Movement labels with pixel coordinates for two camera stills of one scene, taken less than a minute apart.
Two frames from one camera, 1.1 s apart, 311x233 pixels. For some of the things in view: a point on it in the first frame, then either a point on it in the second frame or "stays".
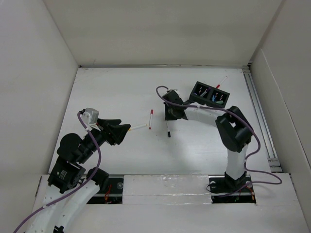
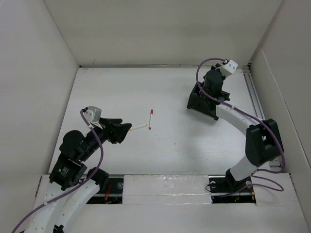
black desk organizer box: (204, 94) stays
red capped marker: (150, 118) stays
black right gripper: (168, 115) -> (216, 67)
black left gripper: (111, 129) stays
